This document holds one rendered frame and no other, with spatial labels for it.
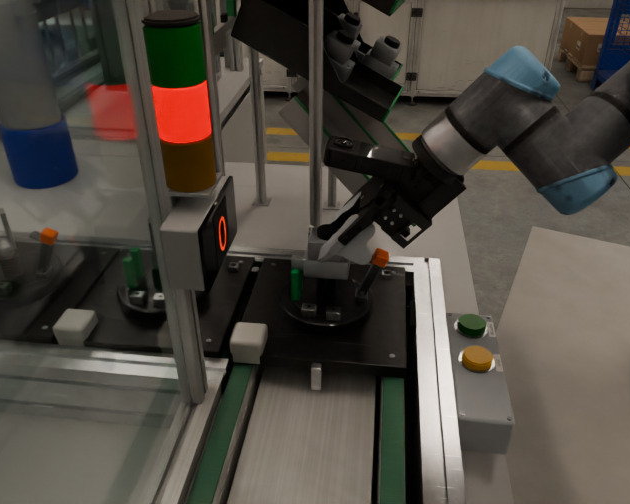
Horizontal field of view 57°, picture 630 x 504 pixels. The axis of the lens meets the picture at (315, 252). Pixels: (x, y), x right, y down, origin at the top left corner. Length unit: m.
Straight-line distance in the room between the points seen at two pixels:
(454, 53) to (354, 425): 4.19
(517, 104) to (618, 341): 0.54
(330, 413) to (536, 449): 0.29
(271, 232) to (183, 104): 0.77
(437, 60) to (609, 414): 4.04
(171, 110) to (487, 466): 0.60
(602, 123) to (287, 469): 0.53
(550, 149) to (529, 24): 4.16
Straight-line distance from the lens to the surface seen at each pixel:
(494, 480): 0.84
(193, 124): 0.54
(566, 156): 0.70
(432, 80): 4.83
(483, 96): 0.70
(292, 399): 0.82
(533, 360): 1.02
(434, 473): 0.70
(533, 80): 0.70
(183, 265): 0.57
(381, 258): 0.81
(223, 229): 0.61
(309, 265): 0.82
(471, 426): 0.77
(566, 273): 1.25
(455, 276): 1.17
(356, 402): 0.81
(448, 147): 0.71
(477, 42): 4.80
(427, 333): 0.86
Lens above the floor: 1.51
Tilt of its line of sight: 33 degrees down
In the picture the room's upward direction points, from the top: straight up
